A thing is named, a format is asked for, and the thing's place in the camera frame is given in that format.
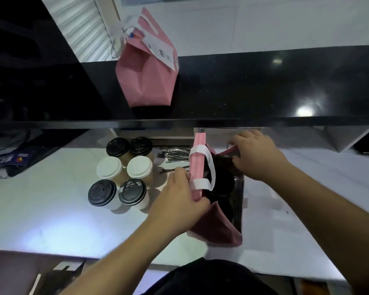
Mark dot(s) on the person's right hand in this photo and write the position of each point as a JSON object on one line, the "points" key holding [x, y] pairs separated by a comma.
{"points": [[261, 159]]}

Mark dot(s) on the person's left hand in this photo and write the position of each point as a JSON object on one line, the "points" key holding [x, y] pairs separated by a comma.
{"points": [[175, 208]]}

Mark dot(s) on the person's right thumb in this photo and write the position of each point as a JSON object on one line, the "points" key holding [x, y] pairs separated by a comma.
{"points": [[240, 164]]}

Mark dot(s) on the person's left thumb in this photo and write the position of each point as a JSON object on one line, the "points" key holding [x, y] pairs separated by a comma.
{"points": [[200, 204]]}

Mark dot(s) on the pink paper bag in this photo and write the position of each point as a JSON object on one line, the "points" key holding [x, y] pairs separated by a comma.
{"points": [[216, 230], [144, 79]]}

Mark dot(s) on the person's right forearm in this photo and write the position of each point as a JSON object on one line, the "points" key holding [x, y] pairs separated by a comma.
{"points": [[332, 227]]}

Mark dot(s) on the person's left forearm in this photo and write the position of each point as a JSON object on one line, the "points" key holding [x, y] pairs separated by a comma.
{"points": [[120, 261]]}

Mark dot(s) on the black-lid paper cup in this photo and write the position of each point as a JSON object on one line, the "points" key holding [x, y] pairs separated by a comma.
{"points": [[132, 192], [224, 180], [102, 193], [141, 146], [118, 147]]}

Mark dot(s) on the pile of wrapped black straws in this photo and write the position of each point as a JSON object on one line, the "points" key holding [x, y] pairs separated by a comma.
{"points": [[175, 155]]}

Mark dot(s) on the white-lid paper cup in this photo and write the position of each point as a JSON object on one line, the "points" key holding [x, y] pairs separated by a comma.
{"points": [[140, 167], [109, 168]]}

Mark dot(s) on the person's dark shirt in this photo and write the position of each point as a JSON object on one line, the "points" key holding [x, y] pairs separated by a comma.
{"points": [[212, 278]]}

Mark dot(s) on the black raised counter ledge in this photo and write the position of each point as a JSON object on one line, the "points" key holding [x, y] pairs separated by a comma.
{"points": [[233, 85]]}

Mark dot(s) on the sealed pink paper bag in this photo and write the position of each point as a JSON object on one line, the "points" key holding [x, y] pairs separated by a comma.
{"points": [[144, 79]]}

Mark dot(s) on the white receipt label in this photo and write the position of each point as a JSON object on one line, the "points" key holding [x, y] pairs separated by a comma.
{"points": [[161, 50]]}

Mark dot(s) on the black and white carton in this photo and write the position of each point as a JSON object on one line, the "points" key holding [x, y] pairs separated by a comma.
{"points": [[60, 278]]}

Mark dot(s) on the blue printed packet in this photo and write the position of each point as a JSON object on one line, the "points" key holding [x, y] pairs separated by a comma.
{"points": [[10, 159]]}

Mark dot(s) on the white ribbed shutter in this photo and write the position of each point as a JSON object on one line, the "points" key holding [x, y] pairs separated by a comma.
{"points": [[80, 27]]}

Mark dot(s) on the white shelf bracket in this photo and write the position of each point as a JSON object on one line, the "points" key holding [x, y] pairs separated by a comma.
{"points": [[346, 136]]}

